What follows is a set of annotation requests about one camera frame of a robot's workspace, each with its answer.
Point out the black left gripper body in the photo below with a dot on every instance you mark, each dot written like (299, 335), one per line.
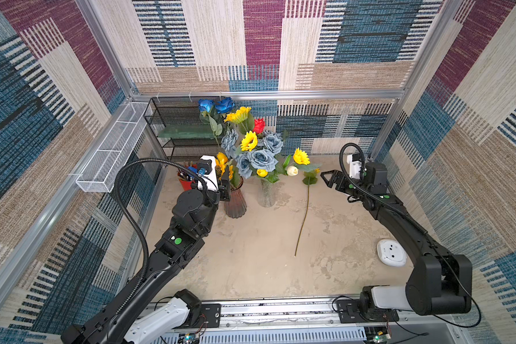
(224, 193)

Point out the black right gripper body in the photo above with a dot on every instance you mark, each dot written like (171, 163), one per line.
(342, 180)

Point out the large yellow sunflower stem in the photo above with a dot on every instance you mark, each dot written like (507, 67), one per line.
(310, 178)

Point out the small yellow sunflower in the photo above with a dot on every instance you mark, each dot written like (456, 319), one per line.
(300, 157)

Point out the yellow sunflower bouquet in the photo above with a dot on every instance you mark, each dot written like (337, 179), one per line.
(249, 142)

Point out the tall yellow sunflower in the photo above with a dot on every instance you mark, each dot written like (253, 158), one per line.
(242, 119)

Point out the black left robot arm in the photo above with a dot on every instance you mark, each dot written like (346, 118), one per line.
(121, 320)

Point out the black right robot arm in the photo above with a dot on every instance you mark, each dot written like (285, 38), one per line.
(440, 282)

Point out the dark ribbed glass vase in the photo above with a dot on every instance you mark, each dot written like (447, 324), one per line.
(236, 207)

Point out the sunflower in dark vase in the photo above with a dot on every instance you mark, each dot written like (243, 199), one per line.
(223, 166)

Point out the clear glass vase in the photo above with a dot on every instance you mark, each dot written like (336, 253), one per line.
(267, 194)

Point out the red pen cup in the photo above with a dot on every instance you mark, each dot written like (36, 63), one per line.
(185, 180)

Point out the small yellow rosebud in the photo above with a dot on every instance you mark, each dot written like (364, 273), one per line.
(262, 173)

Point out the grey blue rose bouquet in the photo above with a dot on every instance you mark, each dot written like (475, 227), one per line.
(264, 156)

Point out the white tulip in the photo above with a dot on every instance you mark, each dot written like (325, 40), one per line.
(292, 171)

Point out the black mesh shelf rack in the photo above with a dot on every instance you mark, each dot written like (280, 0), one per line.
(181, 129)

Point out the red rose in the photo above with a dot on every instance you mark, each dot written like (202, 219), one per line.
(259, 126)

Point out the blue rose pair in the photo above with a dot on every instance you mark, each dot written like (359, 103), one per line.
(225, 105)

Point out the white round puck device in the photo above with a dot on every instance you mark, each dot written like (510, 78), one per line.
(391, 253)

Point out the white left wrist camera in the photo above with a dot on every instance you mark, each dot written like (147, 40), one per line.
(206, 169)

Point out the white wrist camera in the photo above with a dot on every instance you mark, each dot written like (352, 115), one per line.
(355, 166)
(206, 169)

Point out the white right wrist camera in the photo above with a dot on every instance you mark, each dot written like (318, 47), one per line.
(355, 166)

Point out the white wire mesh tray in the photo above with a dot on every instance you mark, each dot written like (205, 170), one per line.
(99, 174)

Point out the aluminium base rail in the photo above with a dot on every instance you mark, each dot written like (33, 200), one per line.
(333, 319)

